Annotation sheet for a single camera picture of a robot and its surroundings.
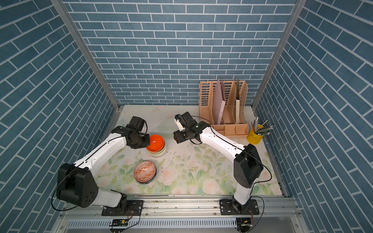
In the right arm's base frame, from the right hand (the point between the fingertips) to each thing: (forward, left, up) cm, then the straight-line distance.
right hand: (179, 135), depth 84 cm
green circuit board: (-42, +26, -19) cm, 53 cm away
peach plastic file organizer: (+19, -32, -13) cm, 39 cm away
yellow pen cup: (+8, -47, -9) cm, 48 cm away
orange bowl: (-4, +13, -5) cm, 15 cm away
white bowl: (-9, +12, -10) cm, 18 cm away
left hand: (-4, +16, -4) cm, 17 cm away
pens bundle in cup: (+14, -53, -7) cm, 55 cm away
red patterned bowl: (-18, +18, -12) cm, 29 cm away
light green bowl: (-9, +12, -7) cm, 16 cm away
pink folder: (+29, -24, +4) cm, 37 cm away
